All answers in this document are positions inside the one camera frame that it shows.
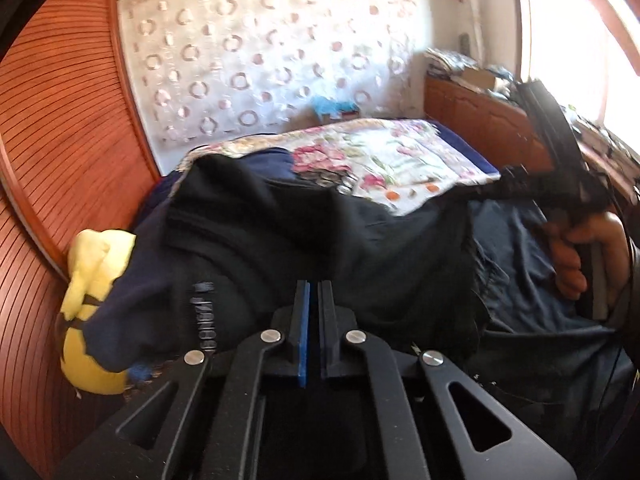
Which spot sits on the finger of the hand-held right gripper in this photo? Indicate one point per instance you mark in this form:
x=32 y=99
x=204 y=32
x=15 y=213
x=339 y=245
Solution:
x=545 y=120

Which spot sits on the tied window curtain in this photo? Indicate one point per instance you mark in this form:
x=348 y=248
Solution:
x=472 y=10

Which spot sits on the floral blanket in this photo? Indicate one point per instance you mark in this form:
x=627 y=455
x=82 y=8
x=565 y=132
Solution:
x=390 y=160

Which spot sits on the black t-shirt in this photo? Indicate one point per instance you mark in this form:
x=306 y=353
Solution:
x=275 y=225

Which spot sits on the window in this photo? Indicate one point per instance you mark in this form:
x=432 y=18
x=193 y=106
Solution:
x=575 y=35

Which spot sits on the cardboard box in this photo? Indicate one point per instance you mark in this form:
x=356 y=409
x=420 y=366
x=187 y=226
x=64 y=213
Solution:
x=480 y=79

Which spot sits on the wooden slatted wardrobe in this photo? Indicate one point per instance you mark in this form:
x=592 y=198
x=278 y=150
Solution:
x=60 y=135

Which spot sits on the stack of patterned cloths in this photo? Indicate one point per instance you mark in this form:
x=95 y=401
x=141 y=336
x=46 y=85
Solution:
x=450 y=60

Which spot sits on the circle-patterned sheer curtain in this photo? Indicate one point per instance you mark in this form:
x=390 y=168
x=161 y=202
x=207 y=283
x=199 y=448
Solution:
x=250 y=60

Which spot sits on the long wooden cabinet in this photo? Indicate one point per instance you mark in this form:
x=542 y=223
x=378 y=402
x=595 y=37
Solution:
x=475 y=110

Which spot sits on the navy blanket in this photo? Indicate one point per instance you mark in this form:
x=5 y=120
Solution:
x=470 y=152

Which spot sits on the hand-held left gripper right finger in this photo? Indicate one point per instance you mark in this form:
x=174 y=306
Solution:
x=327 y=340

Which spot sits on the blue box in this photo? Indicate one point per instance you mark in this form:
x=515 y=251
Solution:
x=335 y=107

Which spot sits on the yellow plush toy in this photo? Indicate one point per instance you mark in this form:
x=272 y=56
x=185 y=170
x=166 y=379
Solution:
x=85 y=360

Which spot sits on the orange-print bed sheet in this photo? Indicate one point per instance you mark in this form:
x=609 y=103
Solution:
x=425 y=196

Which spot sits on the person's right forearm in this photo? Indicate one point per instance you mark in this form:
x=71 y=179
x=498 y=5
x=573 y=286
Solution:
x=634 y=280

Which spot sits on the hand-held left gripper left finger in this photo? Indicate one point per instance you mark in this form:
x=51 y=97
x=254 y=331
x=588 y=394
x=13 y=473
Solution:
x=302 y=340

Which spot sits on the person's right hand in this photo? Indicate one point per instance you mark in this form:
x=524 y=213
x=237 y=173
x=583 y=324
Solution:
x=570 y=265

